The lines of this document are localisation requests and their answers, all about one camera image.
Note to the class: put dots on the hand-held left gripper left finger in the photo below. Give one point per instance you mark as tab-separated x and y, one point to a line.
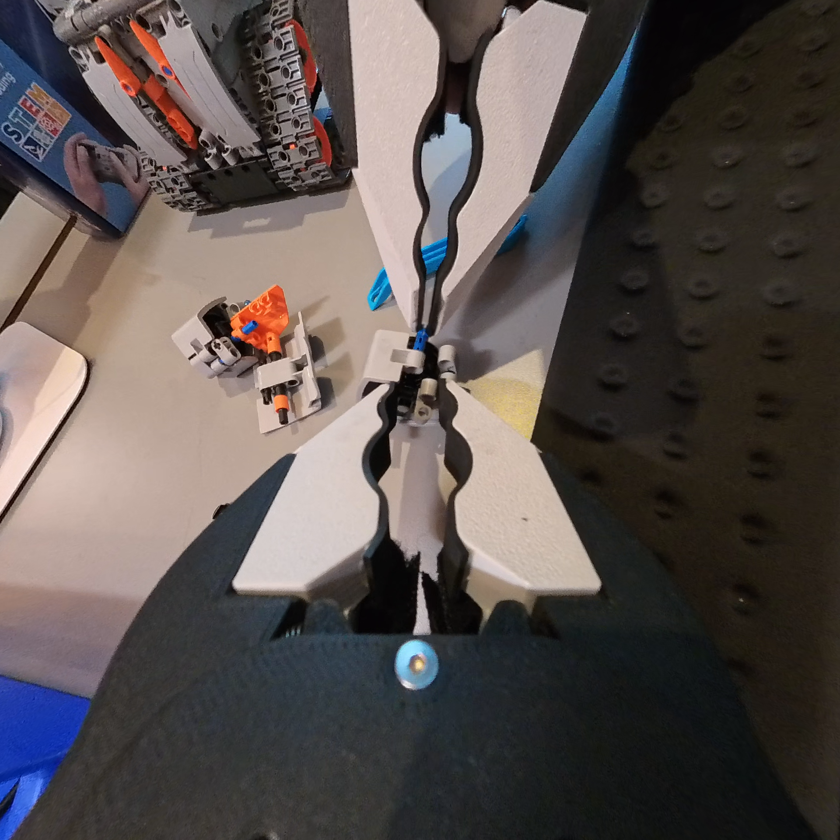
308	525

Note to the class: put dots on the grey orange axle assembly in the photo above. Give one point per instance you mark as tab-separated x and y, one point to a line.
289	380

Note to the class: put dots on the small blue beam piece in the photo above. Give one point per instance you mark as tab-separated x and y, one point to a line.
421	336

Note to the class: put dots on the black wheel hub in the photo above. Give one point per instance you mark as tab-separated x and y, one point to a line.
410	387

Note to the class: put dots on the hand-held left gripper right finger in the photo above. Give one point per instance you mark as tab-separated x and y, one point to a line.
525	525

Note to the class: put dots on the grey orange toy robot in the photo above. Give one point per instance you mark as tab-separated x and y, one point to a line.
197	98

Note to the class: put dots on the blue plastic bin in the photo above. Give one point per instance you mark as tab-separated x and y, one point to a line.
33	735

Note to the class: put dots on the light blue plastic tool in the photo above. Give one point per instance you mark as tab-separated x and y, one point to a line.
380	292

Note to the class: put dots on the blue robot kit box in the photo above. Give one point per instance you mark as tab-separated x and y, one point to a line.
52	151

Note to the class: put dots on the grey black wheel Lego assembly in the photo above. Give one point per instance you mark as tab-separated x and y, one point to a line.
377	358

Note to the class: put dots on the black dimpled panel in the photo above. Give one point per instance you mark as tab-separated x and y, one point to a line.
722	328

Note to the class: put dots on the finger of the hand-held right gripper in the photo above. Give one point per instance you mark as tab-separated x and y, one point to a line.
387	118
518	118

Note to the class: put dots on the grey shell block assembly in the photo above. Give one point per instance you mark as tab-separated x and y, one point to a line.
190	338

